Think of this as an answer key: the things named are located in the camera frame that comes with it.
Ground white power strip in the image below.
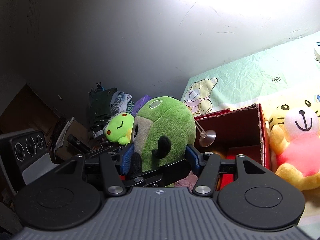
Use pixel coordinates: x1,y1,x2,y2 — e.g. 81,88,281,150
312,40,320,62

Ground red cardboard box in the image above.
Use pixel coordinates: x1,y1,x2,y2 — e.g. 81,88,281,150
194,103,272,190

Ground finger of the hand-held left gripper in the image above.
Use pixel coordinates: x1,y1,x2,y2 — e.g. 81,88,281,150
66,134,92,154

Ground small light-green frog plush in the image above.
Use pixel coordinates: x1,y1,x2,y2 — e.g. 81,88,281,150
103,112,135,145

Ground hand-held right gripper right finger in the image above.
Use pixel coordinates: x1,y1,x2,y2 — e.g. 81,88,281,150
185,144,267,195

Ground brown wooden cabinet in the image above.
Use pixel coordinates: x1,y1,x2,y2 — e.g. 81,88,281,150
0,84,64,137

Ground pastel printed bed sheet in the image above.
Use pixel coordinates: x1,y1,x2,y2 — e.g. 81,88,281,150
175,31,320,230

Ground green plush toy black limbs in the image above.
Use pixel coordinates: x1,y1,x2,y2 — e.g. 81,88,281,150
129,96,217,188

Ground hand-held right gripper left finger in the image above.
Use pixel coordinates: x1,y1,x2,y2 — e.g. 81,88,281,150
54,145,137,196

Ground purple bag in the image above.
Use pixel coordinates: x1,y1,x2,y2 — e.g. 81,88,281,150
131,94,152,117

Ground yellow tiger plush toy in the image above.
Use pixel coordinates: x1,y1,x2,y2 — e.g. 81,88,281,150
268,99,320,192

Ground blue and white cloth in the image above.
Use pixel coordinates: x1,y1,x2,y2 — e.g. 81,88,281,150
110,91,135,115

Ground dark green bag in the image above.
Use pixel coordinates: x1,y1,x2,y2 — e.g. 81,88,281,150
87,81,118,135

